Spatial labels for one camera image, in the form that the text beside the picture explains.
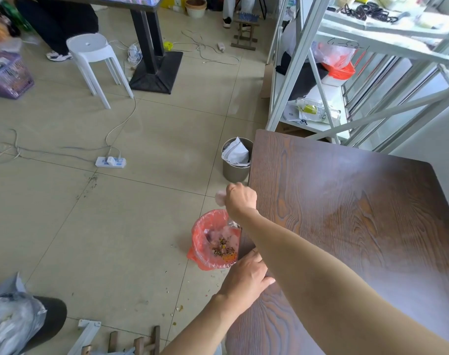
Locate white container with orange lid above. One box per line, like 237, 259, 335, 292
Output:
322, 61, 357, 87

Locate black bin with plastic bag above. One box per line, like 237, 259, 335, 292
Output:
0, 272, 68, 355

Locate red bin with liner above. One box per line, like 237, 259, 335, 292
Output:
186, 209, 244, 272

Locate person's right hand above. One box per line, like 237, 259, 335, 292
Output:
224, 182, 258, 220

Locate white cloth pouch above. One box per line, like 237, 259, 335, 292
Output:
283, 101, 308, 125

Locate white metal shelf rack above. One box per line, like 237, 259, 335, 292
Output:
265, 0, 449, 154

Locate grey metal bin with paper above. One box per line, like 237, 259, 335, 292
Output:
221, 137, 254, 183

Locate person's right forearm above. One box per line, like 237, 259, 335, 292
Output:
231, 209, 449, 355

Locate person's left hand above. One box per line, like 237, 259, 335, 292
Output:
214, 248, 276, 317

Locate black bag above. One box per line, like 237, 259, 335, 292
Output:
275, 51, 329, 102

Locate grey floor cable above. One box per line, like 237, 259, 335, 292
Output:
181, 29, 241, 67

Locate white power strip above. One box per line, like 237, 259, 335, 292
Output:
95, 155, 127, 169

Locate paper scraps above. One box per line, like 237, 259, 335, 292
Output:
209, 236, 238, 263

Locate white plastic stool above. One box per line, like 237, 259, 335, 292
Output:
66, 33, 135, 110

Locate black table pedestal base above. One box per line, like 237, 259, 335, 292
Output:
48, 0, 183, 95

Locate white power cable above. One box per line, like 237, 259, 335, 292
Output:
105, 98, 138, 158

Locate crumpled clear plastic wrap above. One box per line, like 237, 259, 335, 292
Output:
127, 44, 143, 68

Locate beige round pot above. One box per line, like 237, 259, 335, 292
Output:
184, 0, 208, 19

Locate cardboard box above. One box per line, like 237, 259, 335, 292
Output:
275, 121, 314, 138

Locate wooden slat frame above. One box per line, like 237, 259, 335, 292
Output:
108, 325, 161, 355

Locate purple plastic basket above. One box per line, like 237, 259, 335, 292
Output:
0, 51, 36, 100

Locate white metal bracket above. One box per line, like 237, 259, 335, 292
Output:
67, 319, 102, 355

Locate clear crinkled plastic packet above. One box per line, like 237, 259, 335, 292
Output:
320, 105, 342, 121

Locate translucent plastic bag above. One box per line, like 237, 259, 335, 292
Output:
312, 41, 358, 70

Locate pile of black hair ties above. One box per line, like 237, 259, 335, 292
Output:
341, 1, 399, 23

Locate small wooden stool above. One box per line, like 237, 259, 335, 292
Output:
230, 12, 261, 51

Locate person's left forearm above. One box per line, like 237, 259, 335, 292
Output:
159, 293, 247, 355

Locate clear packet with yellow item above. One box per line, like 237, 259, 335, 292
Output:
296, 98, 327, 122

